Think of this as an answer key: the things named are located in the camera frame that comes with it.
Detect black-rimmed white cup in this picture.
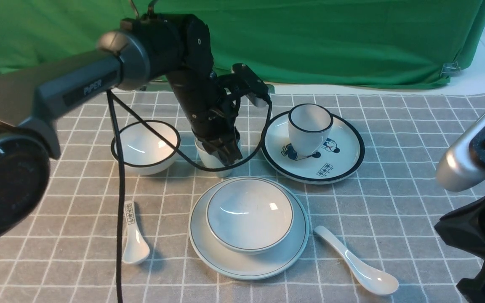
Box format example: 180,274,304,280
288,104,333,157

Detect plain pale cup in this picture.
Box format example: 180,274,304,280
195,138,233,178

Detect grey checked tablecloth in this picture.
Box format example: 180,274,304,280
0,94,485,303

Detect pale thin-rimmed bowl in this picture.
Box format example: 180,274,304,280
205,177,295,254

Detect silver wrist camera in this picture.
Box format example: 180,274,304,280
231,63,272,107
436,113,485,192

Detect black-rimmed white bowl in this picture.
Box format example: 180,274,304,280
120,120,181,175

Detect plain white spoon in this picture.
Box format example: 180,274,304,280
314,226,399,297

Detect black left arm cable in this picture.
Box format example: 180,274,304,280
106,88,273,303

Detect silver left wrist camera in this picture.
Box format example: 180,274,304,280
231,63,272,107

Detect metal clip on backdrop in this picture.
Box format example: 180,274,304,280
440,61,462,77

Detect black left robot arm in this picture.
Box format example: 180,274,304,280
0,13,242,236

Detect white spoon with pattern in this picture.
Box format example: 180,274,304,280
123,201,150,265

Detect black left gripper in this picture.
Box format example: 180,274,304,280
167,69,243,166

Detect black-rimmed illustrated plate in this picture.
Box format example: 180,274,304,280
261,112,365,185

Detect green backdrop cloth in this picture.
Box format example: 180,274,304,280
0,0,485,90

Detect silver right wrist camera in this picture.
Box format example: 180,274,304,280
436,113,485,192

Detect large pale plate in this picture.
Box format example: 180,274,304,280
189,177,310,280

